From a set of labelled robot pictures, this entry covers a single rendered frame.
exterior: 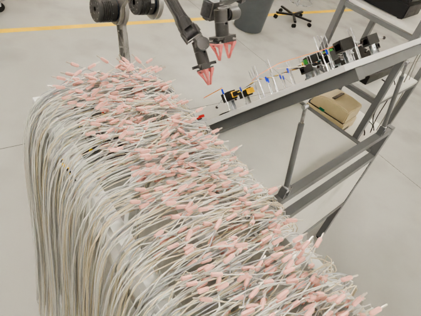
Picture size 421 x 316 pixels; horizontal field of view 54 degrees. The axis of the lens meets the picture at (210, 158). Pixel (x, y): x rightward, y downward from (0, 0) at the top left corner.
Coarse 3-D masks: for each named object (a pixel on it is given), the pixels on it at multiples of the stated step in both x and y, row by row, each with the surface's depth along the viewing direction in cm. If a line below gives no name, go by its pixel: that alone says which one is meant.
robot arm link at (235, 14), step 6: (210, 0) 168; (216, 0) 170; (216, 6) 169; (228, 6) 173; (234, 6) 172; (210, 12) 169; (234, 12) 170; (240, 12) 173; (204, 18) 173; (210, 18) 171; (234, 18) 172
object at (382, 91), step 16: (352, 0) 229; (336, 16) 235; (368, 16) 223; (384, 16) 220; (416, 16) 232; (368, 32) 280; (400, 32) 214; (416, 32) 208; (320, 48) 249; (400, 64) 218; (304, 80) 264; (416, 80) 267; (368, 96) 238; (384, 96) 233; (368, 112) 240; (352, 128) 282; (368, 128) 287
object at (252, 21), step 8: (248, 0) 502; (256, 0) 499; (264, 0) 499; (272, 0) 506; (240, 8) 517; (248, 8) 508; (256, 8) 505; (264, 8) 508; (240, 16) 521; (248, 16) 514; (256, 16) 513; (264, 16) 519; (240, 24) 526; (248, 24) 521; (256, 24) 522; (248, 32) 528; (256, 32) 531
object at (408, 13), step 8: (368, 0) 227; (376, 0) 224; (384, 0) 221; (392, 0) 218; (400, 0) 216; (408, 0) 213; (416, 0) 217; (384, 8) 223; (392, 8) 220; (400, 8) 217; (408, 8) 215; (416, 8) 224; (400, 16) 218; (408, 16) 223
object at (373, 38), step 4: (368, 36) 167; (372, 36) 168; (376, 36) 169; (384, 36) 172; (364, 40) 171; (368, 40) 167; (372, 40) 168; (376, 40) 168; (364, 44) 171; (368, 44) 168; (372, 44) 168; (372, 48) 169; (376, 48) 170; (372, 52) 171; (376, 52) 169
